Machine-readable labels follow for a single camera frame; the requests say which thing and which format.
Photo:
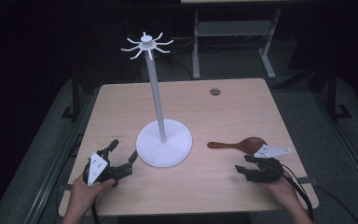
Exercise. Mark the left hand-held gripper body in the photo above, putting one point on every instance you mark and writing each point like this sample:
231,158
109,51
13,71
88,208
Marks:
118,172

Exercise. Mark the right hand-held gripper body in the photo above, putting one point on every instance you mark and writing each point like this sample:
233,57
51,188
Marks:
265,169

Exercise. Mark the brown wooden spoon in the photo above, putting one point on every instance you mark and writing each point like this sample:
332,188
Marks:
250,145

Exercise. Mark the person's right hand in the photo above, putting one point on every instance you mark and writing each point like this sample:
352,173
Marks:
281,189

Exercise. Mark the person's left hand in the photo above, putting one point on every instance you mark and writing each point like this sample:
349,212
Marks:
85,194

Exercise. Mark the white hook stand rack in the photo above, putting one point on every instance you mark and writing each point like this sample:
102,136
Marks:
164,150

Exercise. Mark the black metal stand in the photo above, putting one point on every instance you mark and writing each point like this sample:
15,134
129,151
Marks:
75,99
332,93

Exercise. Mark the grey metal floor rail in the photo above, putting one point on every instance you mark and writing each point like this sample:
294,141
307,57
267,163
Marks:
351,155
52,174

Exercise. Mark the white metal desk frame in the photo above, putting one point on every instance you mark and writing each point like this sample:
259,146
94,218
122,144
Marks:
236,28

